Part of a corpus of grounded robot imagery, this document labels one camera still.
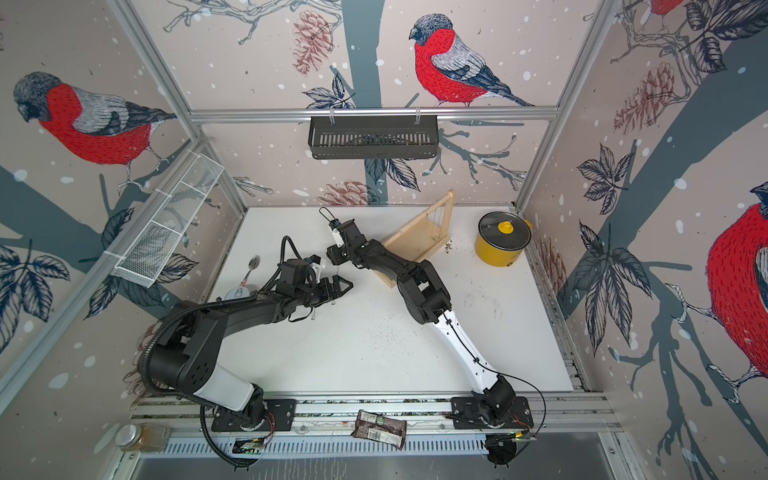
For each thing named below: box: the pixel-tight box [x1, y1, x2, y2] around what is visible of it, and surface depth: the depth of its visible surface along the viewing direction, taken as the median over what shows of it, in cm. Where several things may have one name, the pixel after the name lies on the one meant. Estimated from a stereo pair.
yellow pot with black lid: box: [475, 211, 533, 267], surface depth 100 cm
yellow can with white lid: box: [225, 286, 251, 300], surface depth 92 cm
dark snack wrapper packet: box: [351, 409, 407, 451], surface depth 72 cm
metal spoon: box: [240, 255, 260, 287], surface depth 105 cm
